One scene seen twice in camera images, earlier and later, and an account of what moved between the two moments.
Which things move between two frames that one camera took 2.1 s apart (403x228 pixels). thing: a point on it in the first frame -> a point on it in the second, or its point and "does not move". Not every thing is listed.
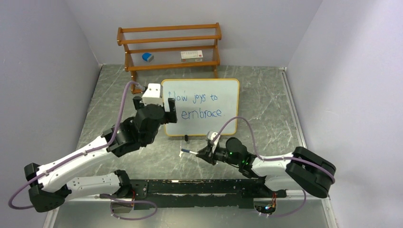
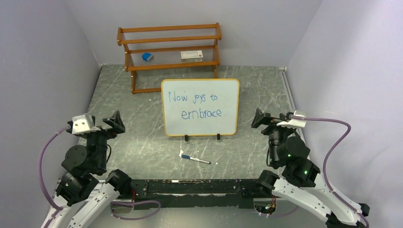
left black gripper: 137,99 -> 115,122
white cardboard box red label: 191,56 does not move
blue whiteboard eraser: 148,56 does not move
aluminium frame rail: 203,198 does not move
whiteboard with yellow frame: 203,105 does not move
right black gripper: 206,153 -> 261,117
